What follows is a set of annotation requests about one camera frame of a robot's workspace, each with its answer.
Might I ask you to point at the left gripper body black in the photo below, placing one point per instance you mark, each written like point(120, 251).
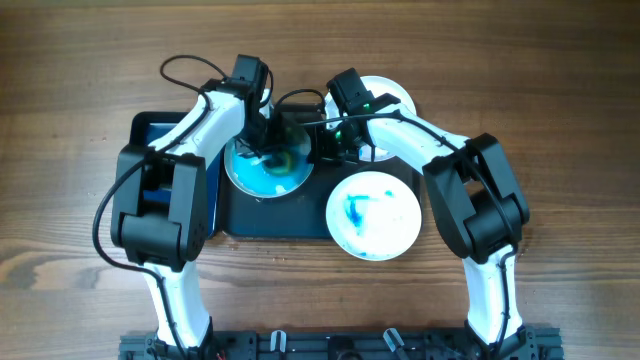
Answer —
point(261, 136)

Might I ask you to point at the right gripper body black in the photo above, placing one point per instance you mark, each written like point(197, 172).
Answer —
point(335, 145)

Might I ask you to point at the green yellow sponge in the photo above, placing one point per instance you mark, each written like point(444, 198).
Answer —
point(279, 163)

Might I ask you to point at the white plate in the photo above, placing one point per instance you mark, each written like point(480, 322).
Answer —
point(248, 175)
point(378, 86)
point(373, 216)

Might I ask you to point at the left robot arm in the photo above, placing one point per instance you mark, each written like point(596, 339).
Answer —
point(159, 200)

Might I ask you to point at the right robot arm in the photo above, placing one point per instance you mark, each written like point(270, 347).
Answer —
point(477, 203)

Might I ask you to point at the dark grey serving tray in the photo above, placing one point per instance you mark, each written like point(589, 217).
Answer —
point(301, 213)

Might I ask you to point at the dark blue water tray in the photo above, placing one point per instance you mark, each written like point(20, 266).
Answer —
point(148, 126)

